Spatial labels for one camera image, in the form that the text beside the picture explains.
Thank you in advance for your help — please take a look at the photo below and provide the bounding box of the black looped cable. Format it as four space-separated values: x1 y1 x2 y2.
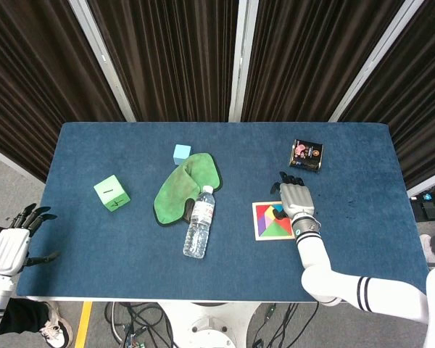
104 302 178 348

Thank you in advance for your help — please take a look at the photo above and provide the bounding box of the wooden tangram puzzle tray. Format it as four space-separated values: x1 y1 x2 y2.
252 201 297 241

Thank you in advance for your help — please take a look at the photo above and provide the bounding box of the black cable with green plug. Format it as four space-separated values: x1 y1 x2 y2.
252 302 300 348

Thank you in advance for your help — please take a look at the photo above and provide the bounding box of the green microfibre cloth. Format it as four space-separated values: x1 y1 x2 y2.
153 152 223 228

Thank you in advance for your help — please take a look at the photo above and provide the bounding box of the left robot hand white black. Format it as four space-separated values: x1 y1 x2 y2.
0 203 61 277

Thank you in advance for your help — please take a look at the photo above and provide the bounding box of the black equipment with blue labels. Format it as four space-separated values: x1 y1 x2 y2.
410 191 435 222

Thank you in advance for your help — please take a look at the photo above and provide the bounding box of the white black sneaker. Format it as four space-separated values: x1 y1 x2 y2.
38 302 74 348

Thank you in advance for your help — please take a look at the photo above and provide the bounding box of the light blue cube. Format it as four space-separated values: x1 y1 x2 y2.
173 144 192 166

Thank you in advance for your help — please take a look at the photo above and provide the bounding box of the green white numbered foam cube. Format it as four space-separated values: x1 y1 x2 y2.
93 174 131 213

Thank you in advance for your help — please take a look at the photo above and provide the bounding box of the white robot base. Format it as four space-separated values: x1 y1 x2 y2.
159 301 262 348

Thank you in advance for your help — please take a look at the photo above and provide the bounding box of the clear plastic water bottle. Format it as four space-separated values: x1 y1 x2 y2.
182 185 216 260

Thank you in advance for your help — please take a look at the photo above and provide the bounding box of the black food tin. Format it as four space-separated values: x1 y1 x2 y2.
289 138 325 173

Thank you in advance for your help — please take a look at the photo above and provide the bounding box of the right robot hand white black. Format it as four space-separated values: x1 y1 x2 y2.
270 172 317 221

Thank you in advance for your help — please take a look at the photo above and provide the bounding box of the dark brown curtain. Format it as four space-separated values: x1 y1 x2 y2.
339 0 435 190
241 0 407 123
88 0 240 123
0 0 126 183

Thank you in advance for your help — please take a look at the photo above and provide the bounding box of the blue carpet table cover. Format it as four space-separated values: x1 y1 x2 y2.
16 121 431 302

